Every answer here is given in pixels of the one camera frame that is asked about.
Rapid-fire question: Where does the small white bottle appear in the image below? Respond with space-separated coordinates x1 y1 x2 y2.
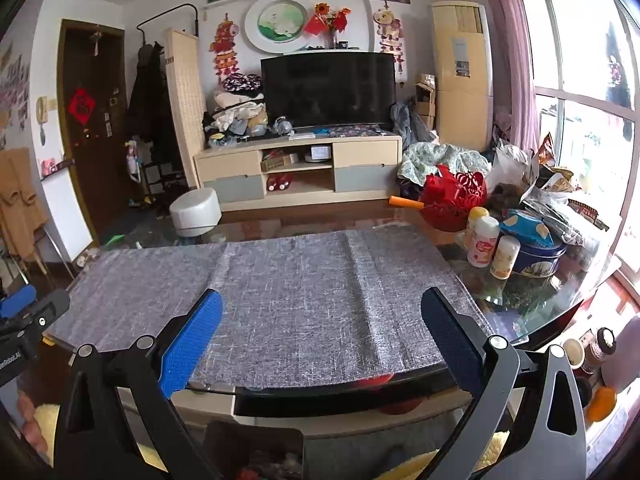
490 235 522 280

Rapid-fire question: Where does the black metal clothes rack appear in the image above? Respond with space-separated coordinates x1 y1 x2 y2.
136 4 200 61

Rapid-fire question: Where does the tall cardboard box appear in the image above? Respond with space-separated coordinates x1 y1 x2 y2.
414 74 437 134

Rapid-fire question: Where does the brown coat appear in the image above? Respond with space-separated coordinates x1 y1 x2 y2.
0 147 51 262

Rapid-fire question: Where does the blue cookie tin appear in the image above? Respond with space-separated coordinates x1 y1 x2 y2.
507 239 569 279

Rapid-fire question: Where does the pile of clothes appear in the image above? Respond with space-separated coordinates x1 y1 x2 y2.
202 74 269 144

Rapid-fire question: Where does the round white wall art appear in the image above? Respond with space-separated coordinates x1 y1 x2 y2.
244 0 326 56

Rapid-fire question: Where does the rattan folding screen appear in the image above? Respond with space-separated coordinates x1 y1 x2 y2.
165 29 207 192

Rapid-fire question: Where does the cream tower air conditioner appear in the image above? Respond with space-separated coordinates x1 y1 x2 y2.
431 1 495 154

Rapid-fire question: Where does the person's left hand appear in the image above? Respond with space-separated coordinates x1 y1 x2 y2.
15 392 49 456

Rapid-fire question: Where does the cream cup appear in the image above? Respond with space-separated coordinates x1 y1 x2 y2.
562 337 586 372

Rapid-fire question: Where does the beige TV cabinet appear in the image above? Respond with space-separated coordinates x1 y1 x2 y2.
194 135 404 212

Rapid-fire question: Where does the pile of snack bags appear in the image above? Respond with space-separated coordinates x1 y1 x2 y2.
492 132 612 262

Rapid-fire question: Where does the wall photo collage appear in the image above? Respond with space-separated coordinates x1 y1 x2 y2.
0 52 29 127

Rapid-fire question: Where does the red round container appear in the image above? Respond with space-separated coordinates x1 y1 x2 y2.
356 373 396 391

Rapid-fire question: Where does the blue yellow packet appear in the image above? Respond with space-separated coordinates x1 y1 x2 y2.
499 210 564 250

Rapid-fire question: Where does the white bottle yellow cap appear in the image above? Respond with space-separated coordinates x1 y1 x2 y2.
462 206 491 252

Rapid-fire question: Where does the white board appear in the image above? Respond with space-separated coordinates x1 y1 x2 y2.
40 160 97 267

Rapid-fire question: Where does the flat cardboard box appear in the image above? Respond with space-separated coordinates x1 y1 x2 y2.
260 152 300 174

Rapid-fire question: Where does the black television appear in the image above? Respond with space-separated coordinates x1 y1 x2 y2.
260 51 397 134

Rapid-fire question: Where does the vase with flowers and flags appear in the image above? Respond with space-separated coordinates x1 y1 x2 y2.
305 2 354 52

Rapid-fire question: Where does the toy doll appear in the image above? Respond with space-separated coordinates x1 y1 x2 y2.
125 140 144 184

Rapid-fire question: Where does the pink curtain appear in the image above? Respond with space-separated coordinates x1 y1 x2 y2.
475 0 542 152

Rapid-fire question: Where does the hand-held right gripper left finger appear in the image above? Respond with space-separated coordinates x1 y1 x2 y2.
52 287 226 480

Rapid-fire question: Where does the grey woven table mat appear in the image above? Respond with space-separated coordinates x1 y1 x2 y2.
45 227 496 392

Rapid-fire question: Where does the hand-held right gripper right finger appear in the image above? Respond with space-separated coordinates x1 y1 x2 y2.
415 287 587 480

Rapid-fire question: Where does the red hanging fish ornament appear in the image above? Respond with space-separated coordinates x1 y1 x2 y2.
210 17 244 87

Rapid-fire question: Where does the dark wooden door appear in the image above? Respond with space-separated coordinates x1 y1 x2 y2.
56 19 129 242

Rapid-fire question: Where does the orange fruit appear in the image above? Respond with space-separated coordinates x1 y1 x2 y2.
586 387 617 424

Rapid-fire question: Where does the jar with black lid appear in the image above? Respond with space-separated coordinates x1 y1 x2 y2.
582 327 617 377

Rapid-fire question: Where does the red door decoration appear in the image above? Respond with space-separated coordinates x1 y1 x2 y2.
67 87 97 129

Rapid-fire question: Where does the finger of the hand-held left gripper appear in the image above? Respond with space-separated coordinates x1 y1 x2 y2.
0 288 71 342
0 284 39 319

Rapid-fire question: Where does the yellow fluffy blanket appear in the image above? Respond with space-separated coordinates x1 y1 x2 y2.
30 402 509 480

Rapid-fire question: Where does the white bottle red label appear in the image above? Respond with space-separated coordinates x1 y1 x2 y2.
467 215 501 269

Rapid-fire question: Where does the white round stool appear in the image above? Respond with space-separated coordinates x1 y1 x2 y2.
169 187 223 237

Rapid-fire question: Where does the window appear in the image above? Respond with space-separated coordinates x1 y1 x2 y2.
510 0 640 266

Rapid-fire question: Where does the grey plastic bag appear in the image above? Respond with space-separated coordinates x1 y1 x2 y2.
390 102 436 149

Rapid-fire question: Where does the black coat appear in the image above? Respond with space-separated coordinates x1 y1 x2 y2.
125 42 182 177

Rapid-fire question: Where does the floral cloth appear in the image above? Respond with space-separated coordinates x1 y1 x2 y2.
397 141 491 194

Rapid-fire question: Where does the red openwork basket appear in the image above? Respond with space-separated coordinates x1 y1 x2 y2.
417 164 489 234

